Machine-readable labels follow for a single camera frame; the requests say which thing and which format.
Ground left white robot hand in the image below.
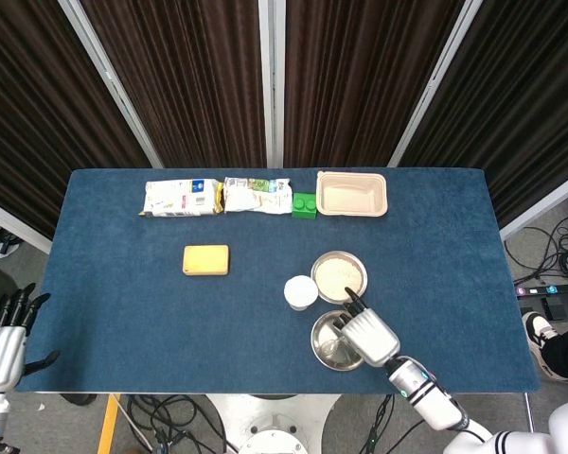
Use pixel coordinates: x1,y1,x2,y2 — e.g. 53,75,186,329
0,282,62,392

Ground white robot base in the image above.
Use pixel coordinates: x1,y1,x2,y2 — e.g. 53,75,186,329
203,393,342,454

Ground white and black shoe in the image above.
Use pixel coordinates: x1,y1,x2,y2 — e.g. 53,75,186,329
522,310,560,354

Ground beige takeaway container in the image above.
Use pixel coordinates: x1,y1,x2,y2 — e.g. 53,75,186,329
315,170,389,218

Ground blue table mat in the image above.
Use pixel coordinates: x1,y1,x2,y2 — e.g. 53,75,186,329
16,167,541,394

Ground small pan with rice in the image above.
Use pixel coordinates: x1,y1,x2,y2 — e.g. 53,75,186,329
310,251,369,306

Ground green toy brick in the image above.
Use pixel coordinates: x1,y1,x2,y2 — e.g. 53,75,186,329
291,192,318,220

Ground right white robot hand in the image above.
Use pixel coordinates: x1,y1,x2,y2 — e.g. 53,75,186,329
333,287,402,369

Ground black cables under table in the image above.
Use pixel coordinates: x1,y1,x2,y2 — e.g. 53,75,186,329
122,394,231,454

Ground white package with blue logo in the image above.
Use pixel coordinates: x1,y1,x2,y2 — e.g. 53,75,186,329
138,178,224,218

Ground black cable bundle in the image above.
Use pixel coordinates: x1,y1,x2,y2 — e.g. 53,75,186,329
504,198,568,285

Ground white paper cup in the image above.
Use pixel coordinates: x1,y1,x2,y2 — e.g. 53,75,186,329
283,274,320,311

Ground crumpled white package green print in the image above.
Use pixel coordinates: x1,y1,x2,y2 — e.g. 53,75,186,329
222,176,293,216

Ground black foot pedal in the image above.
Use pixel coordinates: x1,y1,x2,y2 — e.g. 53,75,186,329
541,295,568,321

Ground brown curtain partition panel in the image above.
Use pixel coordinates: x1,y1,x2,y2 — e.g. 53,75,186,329
0,0,165,254
59,0,275,169
264,0,479,169
387,0,568,240

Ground black numbered power strip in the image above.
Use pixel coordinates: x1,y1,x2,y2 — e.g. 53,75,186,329
515,281,568,298

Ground yellow sponge block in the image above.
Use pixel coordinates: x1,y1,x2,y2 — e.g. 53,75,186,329
182,244,231,277

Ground steel plate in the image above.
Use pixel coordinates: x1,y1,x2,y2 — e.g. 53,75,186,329
310,309,366,373

